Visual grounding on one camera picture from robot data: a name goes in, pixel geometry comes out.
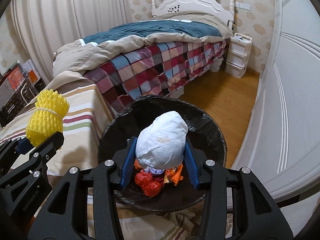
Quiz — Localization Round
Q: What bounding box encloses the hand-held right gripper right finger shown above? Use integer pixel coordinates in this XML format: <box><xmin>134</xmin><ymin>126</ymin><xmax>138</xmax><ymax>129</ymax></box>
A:
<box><xmin>184</xmin><ymin>139</ymin><xmax>293</xmax><ymax>240</ymax></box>

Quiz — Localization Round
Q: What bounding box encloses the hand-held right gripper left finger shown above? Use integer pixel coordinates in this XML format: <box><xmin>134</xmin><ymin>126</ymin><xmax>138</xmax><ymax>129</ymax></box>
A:
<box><xmin>27</xmin><ymin>136</ymin><xmax>137</xmax><ymax>240</ymax></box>

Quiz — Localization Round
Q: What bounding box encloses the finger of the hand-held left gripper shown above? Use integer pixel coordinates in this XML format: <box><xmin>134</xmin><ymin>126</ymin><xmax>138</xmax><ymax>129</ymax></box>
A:
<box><xmin>27</xmin><ymin>131</ymin><xmax>65</xmax><ymax>178</ymax></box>
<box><xmin>0</xmin><ymin>136</ymin><xmax>32</xmax><ymax>161</ymax></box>

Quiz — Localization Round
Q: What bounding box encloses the orange snack wrapper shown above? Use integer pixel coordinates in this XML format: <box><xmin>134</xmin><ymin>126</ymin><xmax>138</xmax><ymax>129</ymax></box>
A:
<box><xmin>166</xmin><ymin>166</ymin><xmax>184</xmax><ymax>184</ymax></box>

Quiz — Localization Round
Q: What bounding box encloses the orange foam fruit net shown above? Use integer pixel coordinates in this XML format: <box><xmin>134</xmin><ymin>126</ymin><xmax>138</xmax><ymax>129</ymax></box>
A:
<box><xmin>134</xmin><ymin>171</ymin><xmax>163</xmax><ymax>197</ymax></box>

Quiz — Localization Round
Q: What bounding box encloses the pale purple paper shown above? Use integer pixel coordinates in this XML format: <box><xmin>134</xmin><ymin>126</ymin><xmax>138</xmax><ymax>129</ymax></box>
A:
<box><xmin>147</xmin><ymin>168</ymin><xmax>165</xmax><ymax>178</ymax></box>

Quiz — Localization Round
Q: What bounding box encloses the yellow foam fruit net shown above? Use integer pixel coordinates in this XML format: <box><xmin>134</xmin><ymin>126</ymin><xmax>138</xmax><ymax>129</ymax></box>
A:
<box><xmin>26</xmin><ymin>89</ymin><xmax>70</xmax><ymax>147</ymax></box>

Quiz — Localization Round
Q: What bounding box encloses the trash bin with black bag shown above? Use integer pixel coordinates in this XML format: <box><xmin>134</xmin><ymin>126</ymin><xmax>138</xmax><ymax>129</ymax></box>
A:
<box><xmin>98</xmin><ymin>95</ymin><xmax>227</xmax><ymax>212</ymax></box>

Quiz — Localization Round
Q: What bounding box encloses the brown patterned storage box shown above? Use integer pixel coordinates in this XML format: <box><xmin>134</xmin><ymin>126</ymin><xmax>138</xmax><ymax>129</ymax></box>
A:
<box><xmin>0</xmin><ymin>87</ymin><xmax>35</xmax><ymax>128</ymax></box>

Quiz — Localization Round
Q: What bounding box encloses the striped bed sheet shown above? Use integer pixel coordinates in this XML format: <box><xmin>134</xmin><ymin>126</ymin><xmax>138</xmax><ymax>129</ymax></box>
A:
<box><xmin>0</xmin><ymin>70</ymin><xmax>234</xmax><ymax>240</ymax></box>

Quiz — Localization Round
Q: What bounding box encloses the orange and white box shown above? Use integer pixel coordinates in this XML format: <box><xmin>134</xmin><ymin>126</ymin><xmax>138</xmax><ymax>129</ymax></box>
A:
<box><xmin>7</xmin><ymin>67</ymin><xmax>25</xmax><ymax>90</ymax></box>

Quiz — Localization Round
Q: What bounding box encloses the white cardboard box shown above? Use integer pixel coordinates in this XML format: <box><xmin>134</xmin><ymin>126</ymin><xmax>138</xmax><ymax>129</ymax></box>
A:
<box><xmin>21</xmin><ymin>59</ymin><xmax>42</xmax><ymax>85</ymax></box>

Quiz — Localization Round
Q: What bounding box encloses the checkered bed sheet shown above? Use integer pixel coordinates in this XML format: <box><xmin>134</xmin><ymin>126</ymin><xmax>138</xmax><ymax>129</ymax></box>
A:
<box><xmin>84</xmin><ymin>40</ymin><xmax>229</xmax><ymax>115</ymax></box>

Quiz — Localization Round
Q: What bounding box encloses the small white bin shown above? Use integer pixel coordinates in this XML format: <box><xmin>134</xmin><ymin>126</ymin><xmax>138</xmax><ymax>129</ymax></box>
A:
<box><xmin>211</xmin><ymin>57</ymin><xmax>224</xmax><ymax>73</ymax></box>

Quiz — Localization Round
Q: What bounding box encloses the white plastic drawer unit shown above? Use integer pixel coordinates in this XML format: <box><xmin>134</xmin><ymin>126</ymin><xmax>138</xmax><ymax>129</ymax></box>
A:
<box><xmin>224</xmin><ymin>33</ymin><xmax>252</xmax><ymax>77</ymax></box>

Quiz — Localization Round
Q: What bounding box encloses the white wardrobe door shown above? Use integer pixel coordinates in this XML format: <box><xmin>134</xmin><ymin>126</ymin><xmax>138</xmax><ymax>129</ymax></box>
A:
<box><xmin>231</xmin><ymin>0</ymin><xmax>320</xmax><ymax>203</ymax></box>

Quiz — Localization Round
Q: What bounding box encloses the beige curtain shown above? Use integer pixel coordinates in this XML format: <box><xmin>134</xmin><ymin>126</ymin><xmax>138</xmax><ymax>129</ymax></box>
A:
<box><xmin>10</xmin><ymin>0</ymin><xmax>130</xmax><ymax>85</ymax></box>

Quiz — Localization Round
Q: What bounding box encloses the bed with plaid sheet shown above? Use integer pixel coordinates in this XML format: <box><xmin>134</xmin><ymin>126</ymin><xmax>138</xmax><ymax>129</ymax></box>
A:
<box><xmin>52</xmin><ymin>11</ymin><xmax>234</xmax><ymax>79</ymax></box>

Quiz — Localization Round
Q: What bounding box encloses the white bed headboard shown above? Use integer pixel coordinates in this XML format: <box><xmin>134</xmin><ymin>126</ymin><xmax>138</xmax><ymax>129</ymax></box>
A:
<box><xmin>151</xmin><ymin>0</ymin><xmax>237</xmax><ymax>27</ymax></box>

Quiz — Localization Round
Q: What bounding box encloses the white metal frame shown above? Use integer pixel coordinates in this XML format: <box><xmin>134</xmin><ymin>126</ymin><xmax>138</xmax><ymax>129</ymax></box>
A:
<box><xmin>21</xmin><ymin>81</ymin><xmax>35</xmax><ymax>103</ymax></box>

